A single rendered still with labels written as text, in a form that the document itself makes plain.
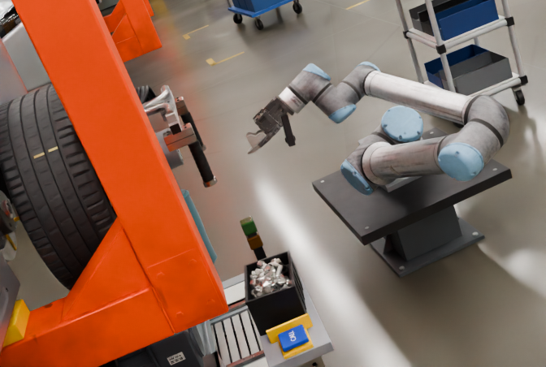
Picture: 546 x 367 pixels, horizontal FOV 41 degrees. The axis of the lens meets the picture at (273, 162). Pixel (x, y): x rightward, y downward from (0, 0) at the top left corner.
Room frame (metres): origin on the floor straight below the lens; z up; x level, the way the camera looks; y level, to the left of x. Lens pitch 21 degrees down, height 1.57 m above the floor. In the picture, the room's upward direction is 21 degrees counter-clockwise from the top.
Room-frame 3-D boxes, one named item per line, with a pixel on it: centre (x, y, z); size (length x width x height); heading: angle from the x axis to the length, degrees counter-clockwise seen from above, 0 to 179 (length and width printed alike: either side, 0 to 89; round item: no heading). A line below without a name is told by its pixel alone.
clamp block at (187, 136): (2.11, 0.23, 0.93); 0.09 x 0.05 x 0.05; 93
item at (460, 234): (2.60, -0.45, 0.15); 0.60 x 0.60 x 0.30; 7
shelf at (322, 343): (1.76, 0.12, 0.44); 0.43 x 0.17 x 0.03; 3
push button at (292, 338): (1.59, 0.11, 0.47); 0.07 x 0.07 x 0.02; 3
